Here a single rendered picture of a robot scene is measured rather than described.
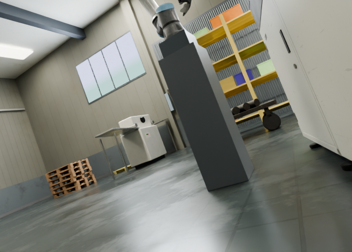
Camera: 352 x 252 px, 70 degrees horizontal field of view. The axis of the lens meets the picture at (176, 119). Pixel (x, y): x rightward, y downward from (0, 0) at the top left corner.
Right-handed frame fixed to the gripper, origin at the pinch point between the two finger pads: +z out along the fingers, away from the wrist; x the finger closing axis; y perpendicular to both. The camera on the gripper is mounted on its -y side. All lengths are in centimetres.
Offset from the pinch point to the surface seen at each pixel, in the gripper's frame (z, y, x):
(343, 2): 77, -97, 31
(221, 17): -262, 128, -152
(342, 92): 74, -98, 6
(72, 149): -39, 759, -505
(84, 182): 56, 498, -438
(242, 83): -192, 80, -245
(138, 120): -114, 339, -324
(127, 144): -54, 345, -348
